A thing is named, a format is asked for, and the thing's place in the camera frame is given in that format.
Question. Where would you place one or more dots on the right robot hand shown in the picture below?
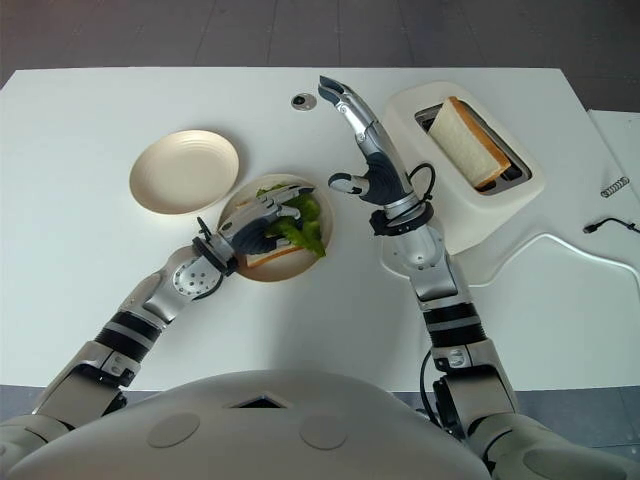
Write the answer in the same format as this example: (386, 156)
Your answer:
(385, 175)

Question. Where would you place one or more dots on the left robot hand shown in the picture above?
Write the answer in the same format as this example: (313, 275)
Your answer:
(250, 220)

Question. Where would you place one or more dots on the green lettuce leaf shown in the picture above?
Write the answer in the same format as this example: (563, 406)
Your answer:
(307, 232)

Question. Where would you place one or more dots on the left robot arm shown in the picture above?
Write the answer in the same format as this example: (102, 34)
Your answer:
(150, 300)

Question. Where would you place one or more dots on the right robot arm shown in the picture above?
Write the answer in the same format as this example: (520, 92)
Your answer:
(440, 280)

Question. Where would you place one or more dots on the bread slice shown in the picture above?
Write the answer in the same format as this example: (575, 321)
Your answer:
(465, 140)
(265, 259)

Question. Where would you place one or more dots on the cream round plate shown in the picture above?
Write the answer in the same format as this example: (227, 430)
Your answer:
(285, 272)
(180, 170)

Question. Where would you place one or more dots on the cream toaster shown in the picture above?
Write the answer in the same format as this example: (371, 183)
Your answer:
(500, 215)

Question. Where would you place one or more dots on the robot body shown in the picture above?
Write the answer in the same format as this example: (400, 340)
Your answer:
(260, 430)

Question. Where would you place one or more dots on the metal coil spring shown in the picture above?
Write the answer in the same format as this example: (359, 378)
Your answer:
(614, 187)

